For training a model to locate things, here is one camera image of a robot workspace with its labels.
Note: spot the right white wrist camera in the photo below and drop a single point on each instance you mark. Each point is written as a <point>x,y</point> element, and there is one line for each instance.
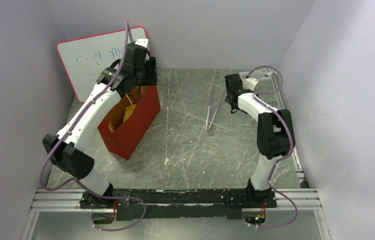
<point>248,82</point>

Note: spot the red framed whiteboard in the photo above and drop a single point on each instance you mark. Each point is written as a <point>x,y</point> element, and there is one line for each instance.
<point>85,58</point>

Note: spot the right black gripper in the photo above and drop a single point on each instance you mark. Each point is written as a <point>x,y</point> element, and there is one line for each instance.
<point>229,91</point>

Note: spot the red paper bag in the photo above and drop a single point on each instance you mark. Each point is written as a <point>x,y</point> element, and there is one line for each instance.
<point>126,123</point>

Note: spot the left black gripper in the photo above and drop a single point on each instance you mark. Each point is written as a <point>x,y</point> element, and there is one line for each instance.
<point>151,65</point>

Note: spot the small white card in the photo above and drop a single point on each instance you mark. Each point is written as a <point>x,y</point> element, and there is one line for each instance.
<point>261,74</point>

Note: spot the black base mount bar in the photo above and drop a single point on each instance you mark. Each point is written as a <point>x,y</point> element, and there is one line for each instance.
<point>130,204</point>

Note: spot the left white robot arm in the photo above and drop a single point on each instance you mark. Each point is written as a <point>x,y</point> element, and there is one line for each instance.
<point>84,126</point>

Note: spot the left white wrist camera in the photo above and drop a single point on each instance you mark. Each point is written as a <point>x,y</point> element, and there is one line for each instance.
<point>143,42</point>

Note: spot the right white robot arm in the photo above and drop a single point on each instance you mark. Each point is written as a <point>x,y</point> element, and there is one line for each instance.
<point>275,136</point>

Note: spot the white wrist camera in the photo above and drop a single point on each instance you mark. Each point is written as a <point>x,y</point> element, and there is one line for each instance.
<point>248,82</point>
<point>143,42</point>

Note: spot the white handled metal tongs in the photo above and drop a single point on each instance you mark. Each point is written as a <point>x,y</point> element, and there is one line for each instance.
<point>211,116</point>

